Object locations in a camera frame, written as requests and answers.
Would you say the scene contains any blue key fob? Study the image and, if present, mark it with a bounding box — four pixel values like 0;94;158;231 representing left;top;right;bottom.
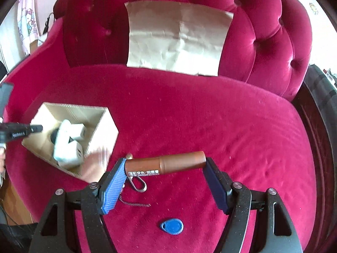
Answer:
159;218;185;235

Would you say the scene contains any creased brown paper sheet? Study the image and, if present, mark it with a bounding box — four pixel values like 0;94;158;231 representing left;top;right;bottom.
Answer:
125;0;234;77

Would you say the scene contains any brown lip balm tube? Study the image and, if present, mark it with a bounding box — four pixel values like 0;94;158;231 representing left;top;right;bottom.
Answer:
124;151;206;176

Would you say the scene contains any white power adapter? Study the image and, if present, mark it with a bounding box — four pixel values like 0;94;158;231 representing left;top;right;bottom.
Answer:
53;119;85;169

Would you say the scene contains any white plug charger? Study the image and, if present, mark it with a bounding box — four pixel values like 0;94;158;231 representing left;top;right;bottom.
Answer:
69;123;88;141

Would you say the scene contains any brown lanyard cord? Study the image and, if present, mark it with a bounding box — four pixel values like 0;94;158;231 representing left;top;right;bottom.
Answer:
119;174;152;209

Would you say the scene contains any dark wooden furniture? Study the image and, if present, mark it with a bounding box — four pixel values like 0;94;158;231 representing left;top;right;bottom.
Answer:
292;63;337;253

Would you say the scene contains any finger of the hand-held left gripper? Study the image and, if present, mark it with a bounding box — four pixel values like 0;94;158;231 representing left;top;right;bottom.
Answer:
26;124;43;135

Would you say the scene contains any cartoon print hanging cloth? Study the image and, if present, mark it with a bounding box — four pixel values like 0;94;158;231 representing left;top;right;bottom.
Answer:
15;0;49;56

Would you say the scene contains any cardboard box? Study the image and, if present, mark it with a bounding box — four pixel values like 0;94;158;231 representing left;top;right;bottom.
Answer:
21;102;119;183

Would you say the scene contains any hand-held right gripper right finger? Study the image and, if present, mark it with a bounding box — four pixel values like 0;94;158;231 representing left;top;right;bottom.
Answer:
202;157;304;253

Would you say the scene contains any red velvet sofa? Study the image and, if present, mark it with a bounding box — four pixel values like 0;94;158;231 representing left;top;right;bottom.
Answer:
0;0;325;253

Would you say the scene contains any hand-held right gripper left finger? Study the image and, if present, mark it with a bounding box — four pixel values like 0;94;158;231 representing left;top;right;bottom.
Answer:
29;157;127;253

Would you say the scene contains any black device with cable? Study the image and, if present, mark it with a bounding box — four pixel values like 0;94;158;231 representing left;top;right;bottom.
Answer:
43;13;55;36

